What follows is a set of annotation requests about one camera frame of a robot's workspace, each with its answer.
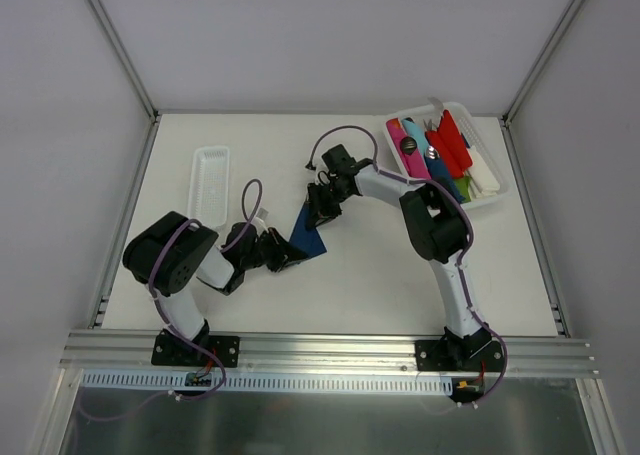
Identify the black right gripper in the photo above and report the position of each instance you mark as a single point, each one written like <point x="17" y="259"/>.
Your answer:
<point x="324" y="201"/>

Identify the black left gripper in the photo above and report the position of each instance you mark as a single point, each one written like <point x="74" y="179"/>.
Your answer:
<point x="275" y="250"/>

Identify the blue paper napkin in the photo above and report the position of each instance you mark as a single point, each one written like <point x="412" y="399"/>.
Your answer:
<point x="306" y="240"/>

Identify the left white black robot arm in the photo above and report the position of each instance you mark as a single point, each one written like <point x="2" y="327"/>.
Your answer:
<point x="174" y="250"/>

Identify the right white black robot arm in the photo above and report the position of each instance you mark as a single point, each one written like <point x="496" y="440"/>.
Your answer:
<point x="438" y="231"/>

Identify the pink napkin roll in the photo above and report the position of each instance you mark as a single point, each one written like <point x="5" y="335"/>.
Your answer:
<point x="414" y="164"/>

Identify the teal napkin roll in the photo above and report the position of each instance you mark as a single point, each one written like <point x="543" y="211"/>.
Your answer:
<point x="413" y="130"/>

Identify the blue napkin roll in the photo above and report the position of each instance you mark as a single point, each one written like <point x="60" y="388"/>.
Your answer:
<point x="440" y="173"/>

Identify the red napkin roll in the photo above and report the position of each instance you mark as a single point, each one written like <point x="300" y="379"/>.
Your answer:
<point x="449" y="143"/>

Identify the green napkin roll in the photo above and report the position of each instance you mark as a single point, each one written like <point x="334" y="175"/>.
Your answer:
<point x="463" y="187"/>

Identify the white napkin roll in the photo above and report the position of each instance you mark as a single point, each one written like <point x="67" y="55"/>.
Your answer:
<point x="481" y="174"/>

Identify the white perforated plastic tray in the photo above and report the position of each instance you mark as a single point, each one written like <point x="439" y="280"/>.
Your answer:
<point x="209" y="186"/>

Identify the black round spoon head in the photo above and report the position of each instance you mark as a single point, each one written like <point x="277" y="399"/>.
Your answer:
<point x="408" y="145"/>

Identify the white basket of rolls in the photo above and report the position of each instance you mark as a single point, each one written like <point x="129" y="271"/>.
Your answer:
<point x="431" y="114"/>

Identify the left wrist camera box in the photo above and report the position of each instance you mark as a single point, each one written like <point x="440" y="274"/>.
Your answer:
<point x="261" y="214"/>

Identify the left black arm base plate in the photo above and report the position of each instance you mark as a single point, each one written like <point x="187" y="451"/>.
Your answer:
<point x="171" y="351"/>

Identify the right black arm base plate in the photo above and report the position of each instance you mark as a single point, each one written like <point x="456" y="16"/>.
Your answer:
<point x="430" y="355"/>

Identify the aluminium mounting rail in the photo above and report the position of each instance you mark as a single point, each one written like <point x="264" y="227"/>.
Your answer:
<point x="525" y="357"/>

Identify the white slotted cable duct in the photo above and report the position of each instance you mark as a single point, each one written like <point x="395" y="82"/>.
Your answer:
<point x="276" y="383"/>

